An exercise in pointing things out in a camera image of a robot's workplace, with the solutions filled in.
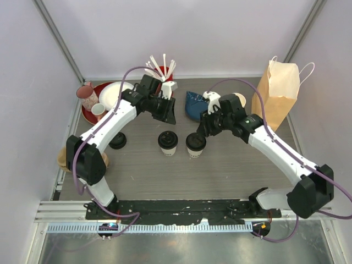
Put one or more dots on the small pink-handled mug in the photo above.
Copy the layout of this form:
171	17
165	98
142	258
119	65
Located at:
99	111

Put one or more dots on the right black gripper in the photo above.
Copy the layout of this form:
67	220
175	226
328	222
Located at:
205	127

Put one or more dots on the brown paper bag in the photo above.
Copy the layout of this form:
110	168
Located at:
278	88

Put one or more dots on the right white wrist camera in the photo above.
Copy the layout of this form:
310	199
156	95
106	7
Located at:
212	99

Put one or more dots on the blue leaf-shaped dish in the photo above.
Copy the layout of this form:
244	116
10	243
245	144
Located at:
194	105

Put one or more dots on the black lid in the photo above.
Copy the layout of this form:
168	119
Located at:
195	142
167	140

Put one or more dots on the white paper cup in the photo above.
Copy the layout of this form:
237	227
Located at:
194	154
169	152

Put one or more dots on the red cylindrical straw holder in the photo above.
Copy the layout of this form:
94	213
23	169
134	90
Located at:
164	70

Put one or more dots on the stack of paper cups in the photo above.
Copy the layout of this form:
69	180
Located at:
241	98

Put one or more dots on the stack of black lids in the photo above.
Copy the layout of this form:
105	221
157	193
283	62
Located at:
118	142

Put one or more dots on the white paper plate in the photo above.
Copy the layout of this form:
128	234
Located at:
109	95

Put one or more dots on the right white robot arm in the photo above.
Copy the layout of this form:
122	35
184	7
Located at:
309	193

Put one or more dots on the bundle of wrapped straws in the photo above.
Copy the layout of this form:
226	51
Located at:
153	67

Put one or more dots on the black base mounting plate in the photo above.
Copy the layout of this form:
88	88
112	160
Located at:
188	212

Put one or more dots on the beige pulp cup carrier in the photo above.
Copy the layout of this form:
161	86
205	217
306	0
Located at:
63	160

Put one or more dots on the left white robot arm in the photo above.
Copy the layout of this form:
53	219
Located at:
126	109

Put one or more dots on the pink floral pitcher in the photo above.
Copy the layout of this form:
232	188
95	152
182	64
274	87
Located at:
87	96

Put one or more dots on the red round plate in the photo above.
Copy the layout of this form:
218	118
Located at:
88	116

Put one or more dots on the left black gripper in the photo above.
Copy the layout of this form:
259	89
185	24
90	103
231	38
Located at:
169	115

